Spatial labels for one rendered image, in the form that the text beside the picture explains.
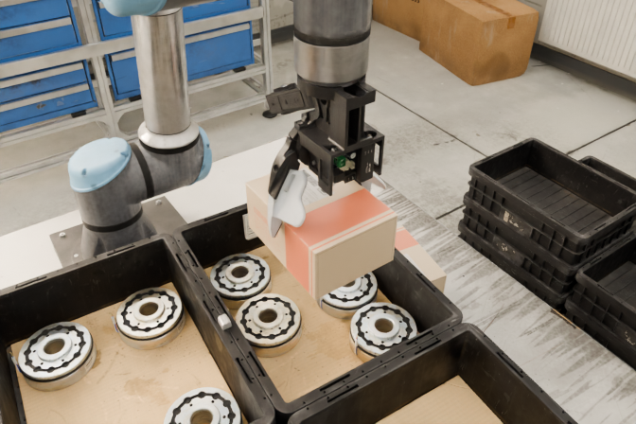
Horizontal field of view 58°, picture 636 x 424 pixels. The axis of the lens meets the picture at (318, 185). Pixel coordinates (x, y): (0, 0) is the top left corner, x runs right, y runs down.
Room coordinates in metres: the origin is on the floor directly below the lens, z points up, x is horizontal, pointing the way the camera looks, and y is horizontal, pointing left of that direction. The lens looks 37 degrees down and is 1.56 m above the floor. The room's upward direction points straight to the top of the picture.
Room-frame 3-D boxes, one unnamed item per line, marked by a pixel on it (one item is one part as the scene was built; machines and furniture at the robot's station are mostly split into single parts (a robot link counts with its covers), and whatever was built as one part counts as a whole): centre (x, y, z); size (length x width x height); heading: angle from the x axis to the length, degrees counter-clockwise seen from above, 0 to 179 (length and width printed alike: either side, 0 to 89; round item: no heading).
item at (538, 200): (1.32, -0.68, 0.37); 0.40 x 0.30 x 0.45; 34
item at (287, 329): (0.59, 0.08, 0.86); 0.10 x 0.10 x 0.01
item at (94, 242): (0.88, 0.41, 0.80); 0.15 x 0.15 x 0.10
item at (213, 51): (2.51, 0.62, 0.60); 0.72 x 0.03 x 0.56; 124
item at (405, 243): (0.82, -0.16, 0.74); 0.16 x 0.12 x 0.07; 25
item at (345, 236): (0.56, 0.00, 1.09); 0.16 x 0.12 x 0.07; 34
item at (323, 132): (0.53, -0.02, 1.24); 0.09 x 0.08 x 0.12; 34
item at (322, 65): (0.54, -0.02, 1.32); 0.08 x 0.08 x 0.05
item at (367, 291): (0.67, -0.05, 0.86); 0.10 x 0.10 x 0.01
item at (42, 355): (0.54, 0.39, 0.86); 0.05 x 0.05 x 0.01
